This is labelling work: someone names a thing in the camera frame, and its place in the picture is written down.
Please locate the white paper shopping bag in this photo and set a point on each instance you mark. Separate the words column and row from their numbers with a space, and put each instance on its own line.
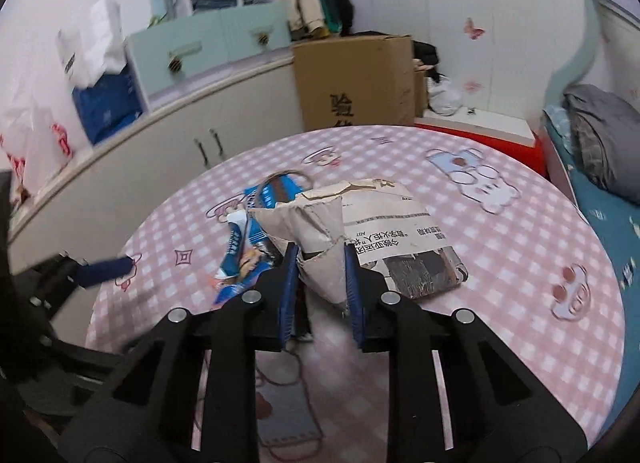
column 94, row 48

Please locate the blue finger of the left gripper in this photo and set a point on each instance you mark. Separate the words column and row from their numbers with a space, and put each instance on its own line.
column 91, row 275

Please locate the brown cardboard box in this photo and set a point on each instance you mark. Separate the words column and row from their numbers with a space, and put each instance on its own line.
column 355, row 81

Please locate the teal patterned bed mattress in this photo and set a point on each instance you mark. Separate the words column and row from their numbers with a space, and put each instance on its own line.
column 616, row 223

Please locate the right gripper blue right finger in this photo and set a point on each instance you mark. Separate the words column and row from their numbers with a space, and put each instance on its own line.
column 382, row 320

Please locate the grey folded blanket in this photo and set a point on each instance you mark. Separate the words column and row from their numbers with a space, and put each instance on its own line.
column 605, row 134

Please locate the pink checkered tablecloth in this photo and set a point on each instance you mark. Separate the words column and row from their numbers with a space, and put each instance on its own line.
column 520, row 363

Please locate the white plastic bag on floor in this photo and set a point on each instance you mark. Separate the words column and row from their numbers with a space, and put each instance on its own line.
column 443, row 98

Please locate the white red plastic bag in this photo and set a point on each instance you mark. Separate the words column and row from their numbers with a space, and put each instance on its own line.
column 35, row 144

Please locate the blue white medicine sachet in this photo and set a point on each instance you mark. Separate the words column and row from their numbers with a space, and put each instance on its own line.
column 230, row 265

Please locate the teal drawer unit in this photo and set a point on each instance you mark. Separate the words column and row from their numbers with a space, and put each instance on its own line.
column 171, row 54

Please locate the blue snack wrapper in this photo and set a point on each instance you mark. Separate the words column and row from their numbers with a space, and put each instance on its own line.
column 265, row 239

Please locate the white low cabinet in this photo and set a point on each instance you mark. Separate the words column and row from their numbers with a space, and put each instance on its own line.
column 90, row 210

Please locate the blue woven basket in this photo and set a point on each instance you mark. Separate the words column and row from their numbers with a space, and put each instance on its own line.
column 108, row 106

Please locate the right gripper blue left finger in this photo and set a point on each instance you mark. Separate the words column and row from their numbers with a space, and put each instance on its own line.
column 262, row 317

